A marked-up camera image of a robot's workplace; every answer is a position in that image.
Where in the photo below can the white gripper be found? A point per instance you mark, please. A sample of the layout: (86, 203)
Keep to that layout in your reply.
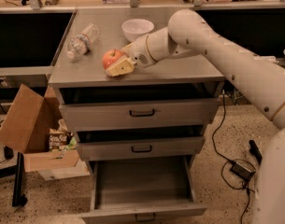
(138, 52)

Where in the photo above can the red apple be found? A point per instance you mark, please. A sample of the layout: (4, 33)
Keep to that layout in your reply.
(111, 56)

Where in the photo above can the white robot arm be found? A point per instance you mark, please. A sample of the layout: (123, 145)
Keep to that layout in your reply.
(261, 81)

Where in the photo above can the grey metal drawer cabinet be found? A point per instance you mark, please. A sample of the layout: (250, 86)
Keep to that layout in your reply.
(85, 81)

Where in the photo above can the grey top drawer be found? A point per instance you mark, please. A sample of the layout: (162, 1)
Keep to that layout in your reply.
(130, 115)

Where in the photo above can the grey drawer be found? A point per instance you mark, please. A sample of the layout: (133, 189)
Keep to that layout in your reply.
(141, 191)
(136, 149)
(130, 115)

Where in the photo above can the grey middle drawer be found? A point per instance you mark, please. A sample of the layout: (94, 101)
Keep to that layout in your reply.
(136, 149)

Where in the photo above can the grey bottom drawer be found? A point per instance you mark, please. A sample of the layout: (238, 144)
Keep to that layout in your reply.
(141, 191)

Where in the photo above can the white ceramic bowl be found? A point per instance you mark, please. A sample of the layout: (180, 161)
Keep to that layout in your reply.
(133, 29)

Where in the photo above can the clear plastic water bottle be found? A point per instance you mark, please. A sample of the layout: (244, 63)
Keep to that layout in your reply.
(83, 42)

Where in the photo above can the snack bag in box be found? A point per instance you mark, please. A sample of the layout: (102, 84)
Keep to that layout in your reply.
(58, 140)

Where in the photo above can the brown cardboard box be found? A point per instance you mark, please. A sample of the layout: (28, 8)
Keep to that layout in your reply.
(26, 130)

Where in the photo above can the black power adapter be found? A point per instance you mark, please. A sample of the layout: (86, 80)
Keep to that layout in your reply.
(243, 172)

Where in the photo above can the black floor stand bar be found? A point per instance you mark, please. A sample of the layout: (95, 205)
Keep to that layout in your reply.
(254, 150)

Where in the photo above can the black stand leg left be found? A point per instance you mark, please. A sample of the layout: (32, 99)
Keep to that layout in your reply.
(19, 199)

